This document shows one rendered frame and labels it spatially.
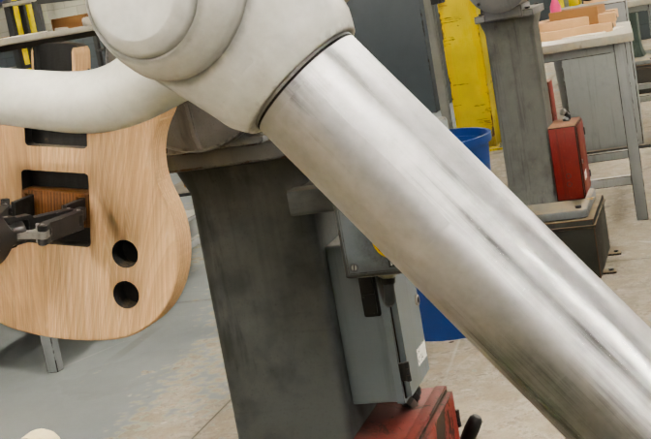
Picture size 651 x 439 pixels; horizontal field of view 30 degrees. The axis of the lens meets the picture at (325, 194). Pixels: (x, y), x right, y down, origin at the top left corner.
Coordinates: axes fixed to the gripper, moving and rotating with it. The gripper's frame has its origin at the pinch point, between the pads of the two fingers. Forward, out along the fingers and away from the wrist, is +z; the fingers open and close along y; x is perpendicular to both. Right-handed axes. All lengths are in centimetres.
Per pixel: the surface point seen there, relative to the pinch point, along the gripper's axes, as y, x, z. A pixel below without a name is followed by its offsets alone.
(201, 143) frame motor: 13.3, 6.4, 19.1
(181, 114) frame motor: 10.9, 10.6, 18.0
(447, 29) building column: -93, -27, 734
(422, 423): 42, -41, 39
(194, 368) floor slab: -97, -126, 270
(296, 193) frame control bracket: 25.2, -1.7, 26.9
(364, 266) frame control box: 38.4, -9.3, 16.8
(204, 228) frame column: 7.4, -9.8, 33.8
